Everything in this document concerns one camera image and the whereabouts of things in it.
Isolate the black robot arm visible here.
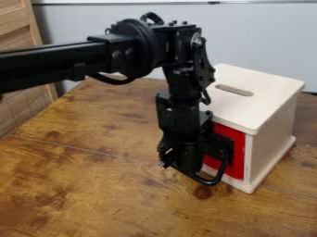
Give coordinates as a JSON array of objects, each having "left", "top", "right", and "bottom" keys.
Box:
[{"left": 0, "top": 12, "right": 216, "bottom": 177}]

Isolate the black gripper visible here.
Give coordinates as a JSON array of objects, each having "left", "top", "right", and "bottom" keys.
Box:
[{"left": 157, "top": 92, "right": 213, "bottom": 175}]

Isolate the wooden slatted panel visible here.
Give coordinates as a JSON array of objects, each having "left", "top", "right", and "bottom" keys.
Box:
[{"left": 0, "top": 0, "right": 58, "bottom": 140}]

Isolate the black metal drawer handle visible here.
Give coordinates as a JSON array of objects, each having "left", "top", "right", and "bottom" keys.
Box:
[{"left": 172, "top": 135, "right": 232, "bottom": 187}]

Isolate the red drawer front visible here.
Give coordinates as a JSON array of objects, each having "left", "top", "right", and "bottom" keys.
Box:
[{"left": 210, "top": 122, "right": 245, "bottom": 180}]

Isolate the light wooden box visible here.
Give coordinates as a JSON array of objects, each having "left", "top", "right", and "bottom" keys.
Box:
[{"left": 201, "top": 64, "right": 305, "bottom": 193}]

